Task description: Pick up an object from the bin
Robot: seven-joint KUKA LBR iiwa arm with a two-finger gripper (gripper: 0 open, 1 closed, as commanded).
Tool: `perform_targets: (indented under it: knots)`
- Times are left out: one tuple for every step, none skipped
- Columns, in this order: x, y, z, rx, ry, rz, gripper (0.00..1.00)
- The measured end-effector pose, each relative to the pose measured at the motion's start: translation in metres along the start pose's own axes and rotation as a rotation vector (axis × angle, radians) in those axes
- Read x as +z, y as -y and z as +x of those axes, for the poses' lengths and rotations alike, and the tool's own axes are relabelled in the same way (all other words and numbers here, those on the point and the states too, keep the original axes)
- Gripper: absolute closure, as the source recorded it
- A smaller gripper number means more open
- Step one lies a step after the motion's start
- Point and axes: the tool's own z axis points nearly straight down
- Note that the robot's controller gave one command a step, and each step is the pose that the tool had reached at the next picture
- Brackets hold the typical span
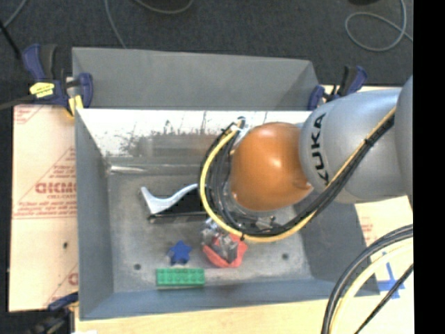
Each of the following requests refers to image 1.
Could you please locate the green toy brick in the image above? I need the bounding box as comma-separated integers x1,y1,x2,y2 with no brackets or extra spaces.
155,267,207,287

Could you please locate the red crumpled cup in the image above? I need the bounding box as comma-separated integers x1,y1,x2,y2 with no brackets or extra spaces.
202,234,249,269

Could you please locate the grey metal bin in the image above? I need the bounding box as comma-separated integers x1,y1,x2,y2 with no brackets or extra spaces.
71,46,380,321

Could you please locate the blue star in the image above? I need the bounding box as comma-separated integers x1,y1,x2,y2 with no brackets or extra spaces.
166,239,193,267

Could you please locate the white and black squeegee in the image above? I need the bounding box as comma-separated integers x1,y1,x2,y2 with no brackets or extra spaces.
140,182,211,223

